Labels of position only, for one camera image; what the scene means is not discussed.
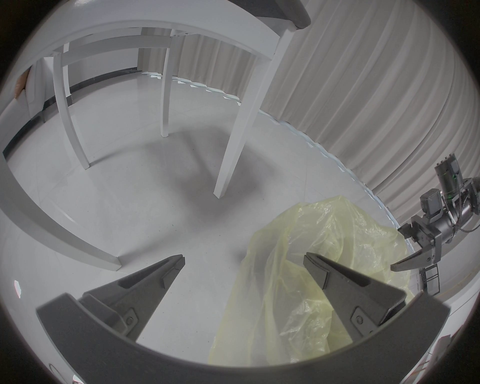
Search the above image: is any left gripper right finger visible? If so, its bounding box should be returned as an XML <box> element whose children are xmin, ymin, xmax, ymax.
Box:
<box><xmin>302</xmin><ymin>252</ymin><xmax>407</xmax><ymax>345</ymax></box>

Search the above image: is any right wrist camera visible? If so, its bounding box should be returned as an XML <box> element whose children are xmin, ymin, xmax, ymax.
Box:
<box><xmin>419</xmin><ymin>188</ymin><xmax>444</xmax><ymax>217</ymax></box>

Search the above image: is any yellow plastic bag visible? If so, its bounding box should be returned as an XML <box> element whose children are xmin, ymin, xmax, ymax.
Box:
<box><xmin>208</xmin><ymin>195</ymin><xmax>415</xmax><ymax>366</ymax></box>

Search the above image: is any beige curtain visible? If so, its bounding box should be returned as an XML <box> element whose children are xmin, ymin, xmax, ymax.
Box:
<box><xmin>137</xmin><ymin>0</ymin><xmax>479</xmax><ymax>241</ymax></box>

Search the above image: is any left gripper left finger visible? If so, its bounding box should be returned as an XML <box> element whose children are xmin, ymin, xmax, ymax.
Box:
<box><xmin>82</xmin><ymin>254</ymin><xmax>187</xmax><ymax>341</ymax></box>

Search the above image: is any dark grey padded white chair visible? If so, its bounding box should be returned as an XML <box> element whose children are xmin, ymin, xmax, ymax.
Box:
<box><xmin>0</xmin><ymin>0</ymin><xmax>312</xmax><ymax>272</ymax></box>

